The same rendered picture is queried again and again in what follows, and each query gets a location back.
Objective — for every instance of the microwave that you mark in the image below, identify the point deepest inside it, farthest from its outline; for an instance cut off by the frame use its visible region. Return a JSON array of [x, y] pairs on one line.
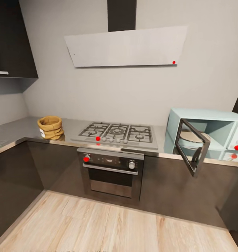
[[195, 130]]

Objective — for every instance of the popcorn bag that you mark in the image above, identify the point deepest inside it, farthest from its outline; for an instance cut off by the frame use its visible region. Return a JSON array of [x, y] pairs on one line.
[[50, 127]]

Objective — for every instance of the burner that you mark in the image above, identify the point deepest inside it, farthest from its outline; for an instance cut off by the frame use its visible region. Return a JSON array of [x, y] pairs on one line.
[[132, 135]]

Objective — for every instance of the oven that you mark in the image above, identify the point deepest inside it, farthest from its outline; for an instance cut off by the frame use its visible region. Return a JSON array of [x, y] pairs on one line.
[[112, 175]]

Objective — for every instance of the cabinet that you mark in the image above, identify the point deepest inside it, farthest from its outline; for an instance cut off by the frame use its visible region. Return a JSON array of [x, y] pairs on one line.
[[16, 59]]

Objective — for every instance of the range hood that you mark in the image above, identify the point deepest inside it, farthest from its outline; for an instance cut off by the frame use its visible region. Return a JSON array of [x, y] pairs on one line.
[[123, 45]]

